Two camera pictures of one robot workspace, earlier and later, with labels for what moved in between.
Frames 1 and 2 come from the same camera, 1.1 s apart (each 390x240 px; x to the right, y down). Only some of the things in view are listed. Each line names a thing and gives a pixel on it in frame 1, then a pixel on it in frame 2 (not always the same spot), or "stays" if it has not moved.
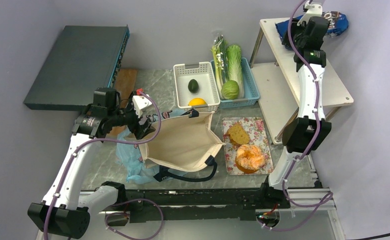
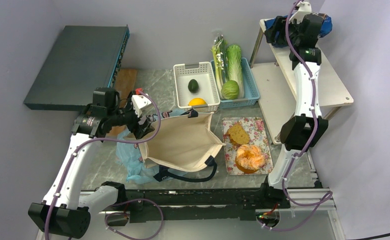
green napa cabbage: x=234 y=64 stays
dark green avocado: x=193 y=86 stays
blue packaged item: x=338 y=23 to x=326 y=28
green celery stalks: x=218 y=70 stays
